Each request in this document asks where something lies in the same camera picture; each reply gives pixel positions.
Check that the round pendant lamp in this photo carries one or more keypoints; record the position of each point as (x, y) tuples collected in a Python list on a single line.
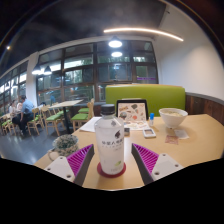
[(115, 43)]

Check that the white-labelled clear drink bottle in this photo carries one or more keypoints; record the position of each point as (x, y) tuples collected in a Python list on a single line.
[(110, 146)]

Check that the small dark box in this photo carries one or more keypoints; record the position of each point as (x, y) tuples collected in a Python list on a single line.
[(127, 131)]

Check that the light wooden dining table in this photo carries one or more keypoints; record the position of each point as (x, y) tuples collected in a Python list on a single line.
[(66, 103)]

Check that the white bowl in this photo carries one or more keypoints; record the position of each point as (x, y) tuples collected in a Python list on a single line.
[(173, 118)]

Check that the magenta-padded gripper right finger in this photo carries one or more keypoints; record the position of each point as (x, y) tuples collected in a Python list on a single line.
[(166, 166)]

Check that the sticker-covered black tablet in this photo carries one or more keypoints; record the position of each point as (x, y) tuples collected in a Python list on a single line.
[(133, 110)]

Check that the green booth bench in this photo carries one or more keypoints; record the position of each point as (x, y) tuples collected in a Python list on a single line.
[(160, 96)]

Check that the person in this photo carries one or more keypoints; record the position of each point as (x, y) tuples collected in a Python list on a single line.
[(25, 111), (13, 108)]

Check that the flat round red coaster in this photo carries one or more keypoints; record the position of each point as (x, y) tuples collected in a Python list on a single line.
[(100, 170)]

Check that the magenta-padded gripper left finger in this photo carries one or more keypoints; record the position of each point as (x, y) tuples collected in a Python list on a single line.
[(58, 166)]

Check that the white napkin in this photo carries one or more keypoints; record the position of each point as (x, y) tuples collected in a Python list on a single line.
[(181, 134)]

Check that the small blue-capped bottle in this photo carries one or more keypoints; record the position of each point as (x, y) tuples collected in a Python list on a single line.
[(151, 119)]

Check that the speckled patterned mug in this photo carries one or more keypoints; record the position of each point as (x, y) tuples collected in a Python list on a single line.
[(66, 143)]

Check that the curved linear ceiling light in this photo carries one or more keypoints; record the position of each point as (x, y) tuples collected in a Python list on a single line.
[(143, 30)]

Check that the white paper sheets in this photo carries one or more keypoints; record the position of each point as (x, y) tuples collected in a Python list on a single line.
[(90, 125)]

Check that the small white flat device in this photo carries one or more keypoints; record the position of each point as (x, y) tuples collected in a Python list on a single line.
[(149, 133)]

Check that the black cone pendant lamp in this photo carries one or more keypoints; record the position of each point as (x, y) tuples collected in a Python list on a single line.
[(47, 71), (36, 70)]

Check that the green-cushioned wooden chairs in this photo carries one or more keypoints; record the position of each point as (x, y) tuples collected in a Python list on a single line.
[(79, 116)]

